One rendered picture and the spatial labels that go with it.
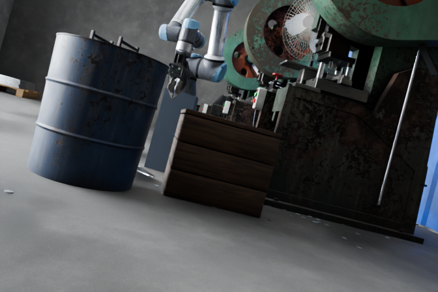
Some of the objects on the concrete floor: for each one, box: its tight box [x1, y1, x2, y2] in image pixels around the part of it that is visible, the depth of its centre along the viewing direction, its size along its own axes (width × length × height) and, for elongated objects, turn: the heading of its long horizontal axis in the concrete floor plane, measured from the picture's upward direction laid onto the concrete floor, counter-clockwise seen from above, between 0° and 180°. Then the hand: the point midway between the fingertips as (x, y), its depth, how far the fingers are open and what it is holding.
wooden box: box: [163, 108, 282, 218], centre depth 177 cm, size 40×38×35 cm
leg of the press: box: [263, 67, 438, 244], centre depth 210 cm, size 92×12×90 cm, turn 6°
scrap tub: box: [27, 33, 169, 192], centre depth 150 cm, size 42×42×48 cm
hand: (173, 96), depth 183 cm, fingers closed
